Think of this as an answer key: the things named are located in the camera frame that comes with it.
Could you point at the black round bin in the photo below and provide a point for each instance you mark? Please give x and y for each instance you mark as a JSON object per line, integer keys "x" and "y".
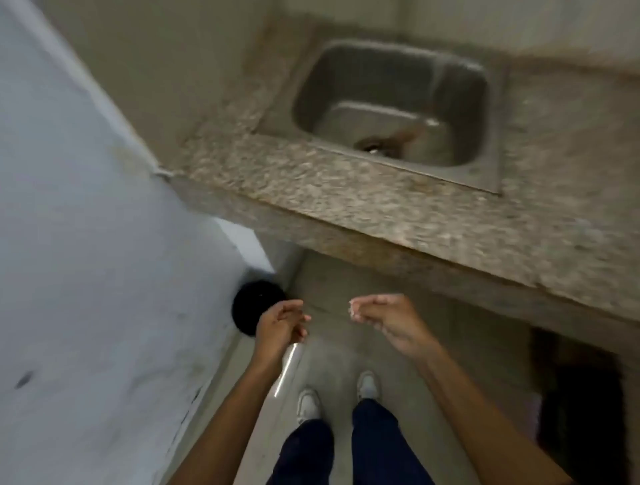
{"x": 250, "y": 307}

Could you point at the white right shoe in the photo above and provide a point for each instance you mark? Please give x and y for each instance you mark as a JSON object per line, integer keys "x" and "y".
{"x": 368, "y": 385}

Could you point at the person's left forearm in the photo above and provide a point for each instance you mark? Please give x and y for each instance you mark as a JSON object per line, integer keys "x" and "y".
{"x": 227, "y": 424}

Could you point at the white shoe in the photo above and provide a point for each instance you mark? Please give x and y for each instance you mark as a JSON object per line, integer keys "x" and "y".
{"x": 368, "y": 385}
{"x": 308, "y": 405}

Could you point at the white left shoe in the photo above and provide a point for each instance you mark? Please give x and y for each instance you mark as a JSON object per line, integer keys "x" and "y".
{"x": 308, "y": 405}

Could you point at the person's right hand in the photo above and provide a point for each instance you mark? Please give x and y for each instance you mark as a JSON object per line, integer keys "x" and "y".
{"x": 395, "y": 320}

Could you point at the person's right fingers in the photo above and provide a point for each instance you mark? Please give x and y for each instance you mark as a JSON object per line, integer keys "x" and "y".
{"x": 372, "y": 307}

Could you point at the dark blue trousers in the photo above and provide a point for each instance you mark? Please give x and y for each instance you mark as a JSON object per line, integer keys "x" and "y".
{"x": 380, "y": 449}

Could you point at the person's left fingers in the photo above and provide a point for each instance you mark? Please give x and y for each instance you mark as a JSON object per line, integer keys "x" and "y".
{"x": 295, "y": 320}

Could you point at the speckled granite counter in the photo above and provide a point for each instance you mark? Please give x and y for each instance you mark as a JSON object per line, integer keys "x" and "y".
{"x": 550, "y": 190}

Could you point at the person's right forearm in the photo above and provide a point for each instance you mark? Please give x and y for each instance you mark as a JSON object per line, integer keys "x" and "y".
{"x": 480, "y": 419}

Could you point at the person's left hand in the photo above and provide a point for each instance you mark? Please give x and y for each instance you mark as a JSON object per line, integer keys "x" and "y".
{"x": 272, "y": 330}

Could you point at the clear plastic strip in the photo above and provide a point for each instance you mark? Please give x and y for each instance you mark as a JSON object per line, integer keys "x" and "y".
{"x": 288, "y": 370}

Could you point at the stainless steel sink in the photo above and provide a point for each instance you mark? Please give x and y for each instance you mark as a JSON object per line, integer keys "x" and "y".
{"x": 350, "y": 95}

